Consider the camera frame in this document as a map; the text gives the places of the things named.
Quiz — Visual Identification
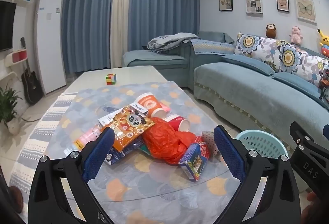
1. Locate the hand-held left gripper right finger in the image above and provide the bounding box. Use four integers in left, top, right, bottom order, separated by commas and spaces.
213, 125, 301, 224

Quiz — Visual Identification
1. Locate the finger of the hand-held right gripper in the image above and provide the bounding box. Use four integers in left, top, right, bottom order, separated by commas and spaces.
289, 121, 329, 154

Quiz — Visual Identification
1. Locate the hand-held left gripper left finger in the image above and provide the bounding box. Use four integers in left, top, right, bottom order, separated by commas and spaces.
28, 126, 115, 224

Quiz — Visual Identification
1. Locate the pink packet with yellow label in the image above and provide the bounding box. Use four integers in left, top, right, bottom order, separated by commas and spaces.
74, 126, 101, 149

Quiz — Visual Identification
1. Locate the white dotted box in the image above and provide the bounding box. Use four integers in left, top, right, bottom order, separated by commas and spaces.
202, 131, 219, 158

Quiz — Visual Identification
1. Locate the light blue plastic basket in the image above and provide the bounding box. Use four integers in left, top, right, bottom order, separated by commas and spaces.
235, 129, 290, 161

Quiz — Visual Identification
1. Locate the blue card box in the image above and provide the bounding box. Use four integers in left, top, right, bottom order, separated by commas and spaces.
179, 142, 211, 182

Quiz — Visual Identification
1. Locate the orange panda snack bag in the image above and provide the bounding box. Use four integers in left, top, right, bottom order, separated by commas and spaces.
107, 106, 155, 153

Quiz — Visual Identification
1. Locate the red paper cup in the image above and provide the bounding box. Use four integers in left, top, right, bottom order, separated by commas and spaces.
164, 114, 191, 133

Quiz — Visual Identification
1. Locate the orange plastic bag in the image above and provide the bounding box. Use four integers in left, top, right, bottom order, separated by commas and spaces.
142, 117, 204, 166

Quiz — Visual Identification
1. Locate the orange paper cup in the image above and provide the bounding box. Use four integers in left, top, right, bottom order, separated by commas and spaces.
134, 92, 166, 118

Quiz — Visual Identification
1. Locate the small pink packet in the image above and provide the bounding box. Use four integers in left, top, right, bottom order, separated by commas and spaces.
159, 101, 172, 113

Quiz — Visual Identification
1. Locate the person's right hand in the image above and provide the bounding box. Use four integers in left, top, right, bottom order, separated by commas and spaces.
303, 191, 322, 214

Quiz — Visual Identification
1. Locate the blue pillow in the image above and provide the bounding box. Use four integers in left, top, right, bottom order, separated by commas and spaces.
220, 54, 276, 76
272, 72, 322, 98

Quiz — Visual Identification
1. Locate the dark orange toy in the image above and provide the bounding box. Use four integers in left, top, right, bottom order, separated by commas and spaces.
318, 69, 329, 102

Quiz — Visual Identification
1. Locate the bed with teal bedspread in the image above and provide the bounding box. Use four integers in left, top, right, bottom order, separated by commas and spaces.
121, 31, 329, 150

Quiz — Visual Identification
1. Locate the colourful puzzle cube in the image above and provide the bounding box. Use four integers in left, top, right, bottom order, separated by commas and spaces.
104, 73, 117, 85

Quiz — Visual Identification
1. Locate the floral cushion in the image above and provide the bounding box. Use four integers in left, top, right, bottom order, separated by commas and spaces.
235, 32, 280, 66
276, 39, 329, 87

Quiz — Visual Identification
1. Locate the brown round object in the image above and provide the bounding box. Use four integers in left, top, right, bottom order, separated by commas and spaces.
8, 185, 24, 213

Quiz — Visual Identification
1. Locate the black guitar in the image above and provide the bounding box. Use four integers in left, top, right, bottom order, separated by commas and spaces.
20, 37, 44, 104

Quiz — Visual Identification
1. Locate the yellow plush toy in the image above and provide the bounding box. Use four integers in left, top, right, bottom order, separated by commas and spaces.
317, 28, 329, 46

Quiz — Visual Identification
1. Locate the pink plush toy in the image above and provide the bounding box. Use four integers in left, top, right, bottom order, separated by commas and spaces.
290, 25, 304, 45

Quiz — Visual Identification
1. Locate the green potted plant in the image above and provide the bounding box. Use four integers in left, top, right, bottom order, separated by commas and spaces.
0, 85, 23, 135

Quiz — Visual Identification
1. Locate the blue trimmed armrest cover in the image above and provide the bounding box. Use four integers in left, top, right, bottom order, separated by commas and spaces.
190, 38, 236, 55

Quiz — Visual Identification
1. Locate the brown monkey plush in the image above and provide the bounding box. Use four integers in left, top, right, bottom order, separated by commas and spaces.
265, 24, 277, 39

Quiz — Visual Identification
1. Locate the tall white appliance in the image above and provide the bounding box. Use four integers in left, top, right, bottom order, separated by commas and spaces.
34, 0, 67, 95

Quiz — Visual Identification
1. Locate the butterfly picture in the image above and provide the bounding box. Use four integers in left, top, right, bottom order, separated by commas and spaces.
295, 0, 317, 23

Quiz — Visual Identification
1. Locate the white shelf with red box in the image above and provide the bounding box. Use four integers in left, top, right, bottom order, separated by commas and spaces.
5, 49, 28, 66

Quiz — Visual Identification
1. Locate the grey blanket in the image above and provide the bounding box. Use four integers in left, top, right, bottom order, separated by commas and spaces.
147, 32, 199, 54

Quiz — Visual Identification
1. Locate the small framed picture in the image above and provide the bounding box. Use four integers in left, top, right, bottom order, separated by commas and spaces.
277, 0, 290, 12

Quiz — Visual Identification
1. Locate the beige curtain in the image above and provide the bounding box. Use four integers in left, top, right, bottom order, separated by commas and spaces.
110, 0, 133, 69

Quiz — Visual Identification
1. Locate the newspaper print picture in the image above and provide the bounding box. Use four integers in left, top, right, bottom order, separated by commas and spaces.
245, 0, 264, 15

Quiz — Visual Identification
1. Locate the black television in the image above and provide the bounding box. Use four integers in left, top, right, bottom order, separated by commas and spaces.
0, 0, 17, 51

